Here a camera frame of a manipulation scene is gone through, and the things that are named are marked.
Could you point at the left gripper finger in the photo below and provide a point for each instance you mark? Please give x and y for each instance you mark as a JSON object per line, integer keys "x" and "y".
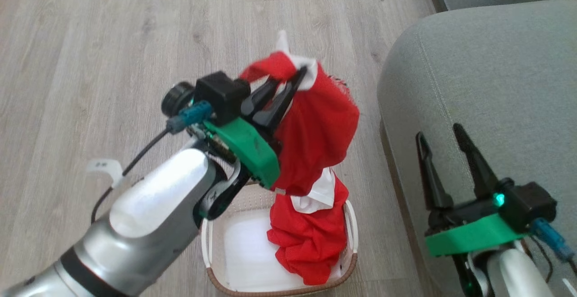
{"x": 259, "y": 95}
{"x": 279, "y": 103}

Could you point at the grey sofa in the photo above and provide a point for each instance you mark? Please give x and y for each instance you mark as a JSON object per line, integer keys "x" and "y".
{"x": 496, "y": 76}

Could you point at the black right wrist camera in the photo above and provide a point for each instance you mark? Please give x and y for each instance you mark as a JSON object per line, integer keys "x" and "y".
{"x": 529, "y": 204}

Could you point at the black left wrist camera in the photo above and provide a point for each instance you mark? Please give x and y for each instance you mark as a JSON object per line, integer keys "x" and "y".
{"x": 221, "y": 94}

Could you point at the white laundry basket brown rim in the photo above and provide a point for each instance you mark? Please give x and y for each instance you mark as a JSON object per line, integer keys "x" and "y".
{"x": 245, "y": 252}

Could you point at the red and white garment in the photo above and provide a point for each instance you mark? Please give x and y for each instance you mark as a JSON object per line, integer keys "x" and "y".
{"x": 315, "y": 125}

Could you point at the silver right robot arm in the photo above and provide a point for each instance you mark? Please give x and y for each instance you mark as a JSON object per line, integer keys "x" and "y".
{"x": 518, "y": 274}

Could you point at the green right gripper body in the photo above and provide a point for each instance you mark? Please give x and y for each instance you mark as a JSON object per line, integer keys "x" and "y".
{"x": 473, "y": 236}

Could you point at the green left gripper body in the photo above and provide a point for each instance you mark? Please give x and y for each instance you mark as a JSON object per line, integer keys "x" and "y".
{"x": 250, "y": 153}

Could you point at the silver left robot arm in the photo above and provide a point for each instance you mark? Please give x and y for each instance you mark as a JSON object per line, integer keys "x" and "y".
{"x": 148, "y": 211}

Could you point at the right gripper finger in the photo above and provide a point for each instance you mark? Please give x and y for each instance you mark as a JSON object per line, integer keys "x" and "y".
{"x": 432, "y": 175}
{"x": 478, "y": 166}

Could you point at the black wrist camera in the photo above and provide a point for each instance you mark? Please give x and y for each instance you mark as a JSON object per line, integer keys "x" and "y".
{"x": 221, "y": 94}
{"x": 529, "y": 204}

